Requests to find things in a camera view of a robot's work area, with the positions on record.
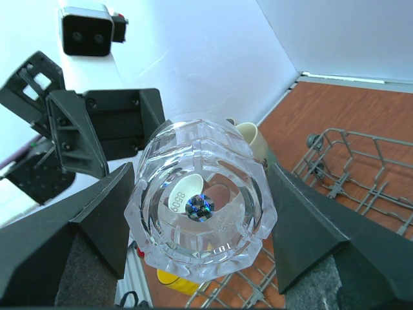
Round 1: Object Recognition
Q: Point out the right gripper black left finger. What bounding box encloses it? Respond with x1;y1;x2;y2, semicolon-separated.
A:
1;163;134;307

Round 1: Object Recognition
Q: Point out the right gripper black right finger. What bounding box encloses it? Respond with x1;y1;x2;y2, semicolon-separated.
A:
268;165;412;309

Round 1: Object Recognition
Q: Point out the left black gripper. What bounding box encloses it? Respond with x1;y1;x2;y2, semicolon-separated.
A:
46;88;165;179

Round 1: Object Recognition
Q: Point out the clear glass cup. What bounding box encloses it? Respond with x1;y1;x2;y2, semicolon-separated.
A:
125;112;277;283

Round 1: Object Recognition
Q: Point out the yellow mug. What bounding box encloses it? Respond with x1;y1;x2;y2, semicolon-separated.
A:
156;269;200;295

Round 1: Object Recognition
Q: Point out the tall cream decorated mug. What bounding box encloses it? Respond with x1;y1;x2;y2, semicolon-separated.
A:
226;118;279;170

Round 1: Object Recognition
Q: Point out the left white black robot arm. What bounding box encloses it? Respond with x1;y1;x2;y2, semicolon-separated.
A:
1;51;165;204

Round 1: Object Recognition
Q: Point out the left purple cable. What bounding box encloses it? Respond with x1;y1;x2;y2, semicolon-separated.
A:
0;135;43;169

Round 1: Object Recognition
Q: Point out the grey wire dish rack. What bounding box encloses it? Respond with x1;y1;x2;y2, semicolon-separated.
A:
186;128;412;309

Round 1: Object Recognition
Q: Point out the aluminium frame rail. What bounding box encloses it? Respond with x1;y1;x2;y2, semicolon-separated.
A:
296;72;412;94

